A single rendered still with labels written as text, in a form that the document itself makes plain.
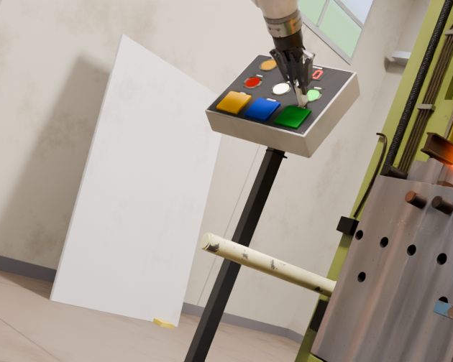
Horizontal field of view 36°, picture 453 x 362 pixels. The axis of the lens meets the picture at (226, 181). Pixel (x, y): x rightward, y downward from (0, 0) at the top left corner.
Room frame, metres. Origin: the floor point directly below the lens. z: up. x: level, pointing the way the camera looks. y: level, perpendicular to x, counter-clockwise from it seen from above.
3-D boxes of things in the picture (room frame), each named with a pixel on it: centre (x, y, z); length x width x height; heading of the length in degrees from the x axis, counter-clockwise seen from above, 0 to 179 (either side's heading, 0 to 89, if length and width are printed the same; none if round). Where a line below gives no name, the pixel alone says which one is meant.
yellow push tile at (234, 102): (1.96, 0.06, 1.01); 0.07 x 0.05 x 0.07; 54
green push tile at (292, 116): (1.84, -0.10, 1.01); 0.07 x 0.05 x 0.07; 54
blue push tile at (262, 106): (1.90, -0.02, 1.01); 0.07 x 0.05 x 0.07; 54
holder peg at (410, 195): (1.49, -0.39, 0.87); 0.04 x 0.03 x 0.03; 119
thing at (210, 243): (1.81, -0.20, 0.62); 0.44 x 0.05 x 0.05; 119
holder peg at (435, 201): (1.42, -0.43, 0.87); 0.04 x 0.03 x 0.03; 119
